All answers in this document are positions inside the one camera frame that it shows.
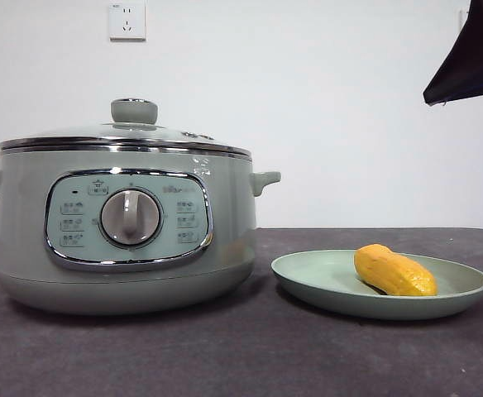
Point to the pale green electric steamer pot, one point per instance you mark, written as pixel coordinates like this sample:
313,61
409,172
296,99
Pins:
233,207

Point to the glass lid with green knob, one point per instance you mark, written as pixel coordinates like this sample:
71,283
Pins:
134,111

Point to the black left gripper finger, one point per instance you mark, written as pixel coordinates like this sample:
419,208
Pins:
473,62

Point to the pale green round plate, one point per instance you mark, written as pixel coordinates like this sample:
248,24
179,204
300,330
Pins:
307,273

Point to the white wall socket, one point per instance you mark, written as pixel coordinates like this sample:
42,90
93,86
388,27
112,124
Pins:
462,18
127,22

